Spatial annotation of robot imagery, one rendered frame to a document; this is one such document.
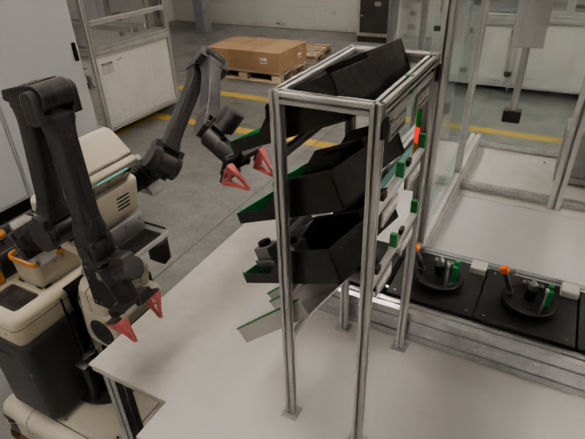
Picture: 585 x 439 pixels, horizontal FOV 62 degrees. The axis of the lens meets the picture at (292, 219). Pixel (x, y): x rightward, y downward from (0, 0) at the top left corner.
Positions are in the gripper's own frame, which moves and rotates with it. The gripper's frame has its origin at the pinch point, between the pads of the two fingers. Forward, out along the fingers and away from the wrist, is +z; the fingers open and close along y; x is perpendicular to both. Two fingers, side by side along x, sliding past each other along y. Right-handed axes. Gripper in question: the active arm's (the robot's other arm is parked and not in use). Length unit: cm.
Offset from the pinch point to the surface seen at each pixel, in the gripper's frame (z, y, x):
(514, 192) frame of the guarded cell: 52, 115, 24
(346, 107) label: 22, -22, -46
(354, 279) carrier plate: 31.9, 17.6, 23.7
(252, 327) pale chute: 24.2, -21.7, 17.8
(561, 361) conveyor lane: 84, 22, 2
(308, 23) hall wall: -437, 736, 327
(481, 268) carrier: 57, 42, 10
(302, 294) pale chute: 27.4, -9.0, 11.7
